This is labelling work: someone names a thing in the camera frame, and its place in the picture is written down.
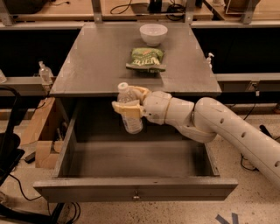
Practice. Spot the clear plastic water bottle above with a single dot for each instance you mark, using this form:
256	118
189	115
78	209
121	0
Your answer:
128	96

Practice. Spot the wooden background workbench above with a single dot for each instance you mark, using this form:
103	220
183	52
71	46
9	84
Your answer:
81	10

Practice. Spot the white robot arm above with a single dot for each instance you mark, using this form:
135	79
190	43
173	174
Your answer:
202	121

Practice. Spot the brown cardboard box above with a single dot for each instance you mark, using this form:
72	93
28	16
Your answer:
42	131

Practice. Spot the metal drawer knob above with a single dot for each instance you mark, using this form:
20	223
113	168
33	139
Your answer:
136	196

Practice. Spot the clear sanitizer pump bottle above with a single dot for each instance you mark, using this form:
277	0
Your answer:
45	73

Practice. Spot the green chip bag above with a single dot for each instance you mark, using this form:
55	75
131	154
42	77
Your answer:
147	59

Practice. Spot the small white pump bottle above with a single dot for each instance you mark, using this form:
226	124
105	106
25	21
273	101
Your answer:
209	58

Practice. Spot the white ceramic bowl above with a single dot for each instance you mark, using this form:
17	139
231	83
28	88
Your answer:
153	34

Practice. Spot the grey cabinet with top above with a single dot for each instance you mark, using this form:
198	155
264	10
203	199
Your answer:
104	55

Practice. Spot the black chair frame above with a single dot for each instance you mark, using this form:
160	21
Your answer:
10	154

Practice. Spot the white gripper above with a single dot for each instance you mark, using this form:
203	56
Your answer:
155	107

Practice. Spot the open grey top drawer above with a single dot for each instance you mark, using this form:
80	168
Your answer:
100	161

